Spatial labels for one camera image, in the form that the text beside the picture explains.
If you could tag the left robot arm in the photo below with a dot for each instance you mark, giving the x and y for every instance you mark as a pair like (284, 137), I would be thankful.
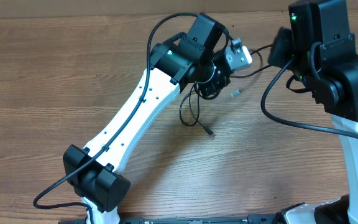
(95, 170)

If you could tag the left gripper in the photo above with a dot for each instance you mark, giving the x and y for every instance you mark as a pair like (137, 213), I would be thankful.
(218, 80)

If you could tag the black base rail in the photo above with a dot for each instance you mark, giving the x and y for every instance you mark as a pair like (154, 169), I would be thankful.
(250, 219)

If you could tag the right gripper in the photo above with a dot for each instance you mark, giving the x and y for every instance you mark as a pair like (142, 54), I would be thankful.
(281, 49)

